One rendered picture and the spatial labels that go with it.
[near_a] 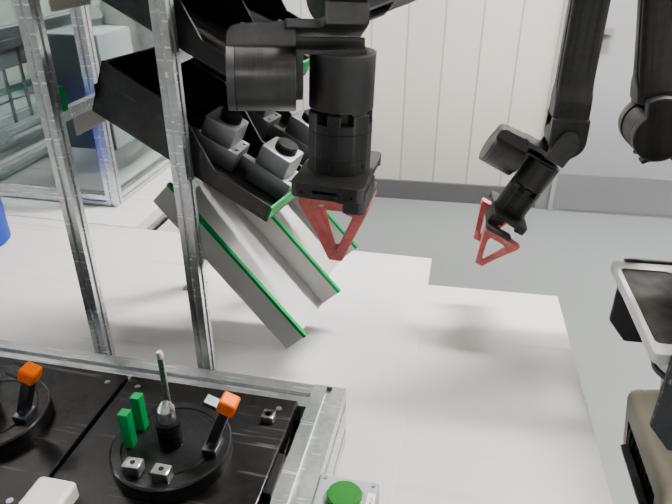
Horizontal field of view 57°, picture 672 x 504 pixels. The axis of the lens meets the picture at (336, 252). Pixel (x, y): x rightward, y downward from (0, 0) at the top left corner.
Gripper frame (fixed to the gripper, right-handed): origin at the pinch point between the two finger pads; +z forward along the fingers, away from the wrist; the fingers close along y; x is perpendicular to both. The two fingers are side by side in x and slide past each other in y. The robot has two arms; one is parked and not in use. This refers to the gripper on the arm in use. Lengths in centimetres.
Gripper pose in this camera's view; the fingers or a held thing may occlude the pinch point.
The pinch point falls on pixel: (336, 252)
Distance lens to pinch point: 61.3
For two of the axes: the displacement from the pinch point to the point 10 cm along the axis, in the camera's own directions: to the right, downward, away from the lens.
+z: -0.3, 8.8, 4.8
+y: -2.2, 4.6, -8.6
